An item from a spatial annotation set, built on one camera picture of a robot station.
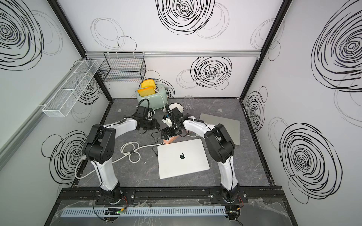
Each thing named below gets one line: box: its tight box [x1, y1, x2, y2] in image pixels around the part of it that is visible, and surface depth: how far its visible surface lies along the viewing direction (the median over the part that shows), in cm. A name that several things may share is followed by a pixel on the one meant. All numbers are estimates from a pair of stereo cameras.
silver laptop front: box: [157, 138, 210, 179], surface depth 89 cm
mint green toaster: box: [134, 84, 169, 111], surface depth 104 cm
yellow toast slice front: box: [137, 86, 157, 97], surface depth 101 cm
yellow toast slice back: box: [140, 79, 157, 89], surface depth 104 cm
